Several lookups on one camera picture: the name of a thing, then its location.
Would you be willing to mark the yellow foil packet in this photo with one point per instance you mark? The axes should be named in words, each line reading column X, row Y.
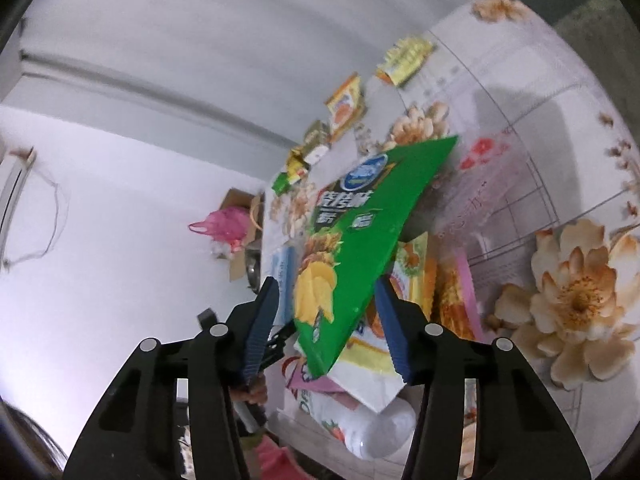
column 296, row 162

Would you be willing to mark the strawberry label drink bottle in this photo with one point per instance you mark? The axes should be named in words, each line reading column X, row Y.
column 370, row 435

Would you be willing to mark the green snack packet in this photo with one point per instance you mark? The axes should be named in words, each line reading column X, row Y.
column 360, row 240

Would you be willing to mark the orange fruit print packet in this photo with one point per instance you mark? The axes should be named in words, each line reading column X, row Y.
column 344, row 105

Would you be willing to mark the cardboard box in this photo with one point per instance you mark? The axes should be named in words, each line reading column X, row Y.
column 239, row 200

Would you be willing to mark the small green packet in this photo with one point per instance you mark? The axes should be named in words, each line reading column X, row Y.
column 281, row 183

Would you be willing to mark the clear red print plastic bag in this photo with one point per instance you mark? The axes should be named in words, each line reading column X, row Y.
column 490, row 180

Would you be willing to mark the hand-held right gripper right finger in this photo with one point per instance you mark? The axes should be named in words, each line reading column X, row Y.
column 392, row 332

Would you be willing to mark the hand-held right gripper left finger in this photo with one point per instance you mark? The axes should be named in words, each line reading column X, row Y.
column 260, row 332

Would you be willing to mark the blue white packet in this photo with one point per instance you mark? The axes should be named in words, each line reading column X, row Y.
column 285, row 270

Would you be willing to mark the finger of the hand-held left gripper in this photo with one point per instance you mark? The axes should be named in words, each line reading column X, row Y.
column 280, row 341

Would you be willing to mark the person's left hand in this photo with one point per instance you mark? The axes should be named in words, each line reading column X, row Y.
column 258, row 391

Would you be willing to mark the person's head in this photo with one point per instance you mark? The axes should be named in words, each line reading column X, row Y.
column 25, row 445

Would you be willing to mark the floral bed sheet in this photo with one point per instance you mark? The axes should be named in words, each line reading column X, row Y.
column 525, row 110

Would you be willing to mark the large gold foil packet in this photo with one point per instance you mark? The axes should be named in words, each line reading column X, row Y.
column 406, row 60

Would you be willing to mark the pink plastic bag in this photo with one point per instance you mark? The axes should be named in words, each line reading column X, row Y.
column 225, row 225

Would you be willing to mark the pink snack packet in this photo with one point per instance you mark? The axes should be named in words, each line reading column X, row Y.
column 457, row 305

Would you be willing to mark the yellow white snack packet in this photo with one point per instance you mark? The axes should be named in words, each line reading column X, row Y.
column 415, row 270

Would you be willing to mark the grey curtain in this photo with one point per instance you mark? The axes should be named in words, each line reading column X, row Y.
column 225, row 25

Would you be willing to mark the white wall unit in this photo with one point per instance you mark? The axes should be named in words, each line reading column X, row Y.
column 12, row 190

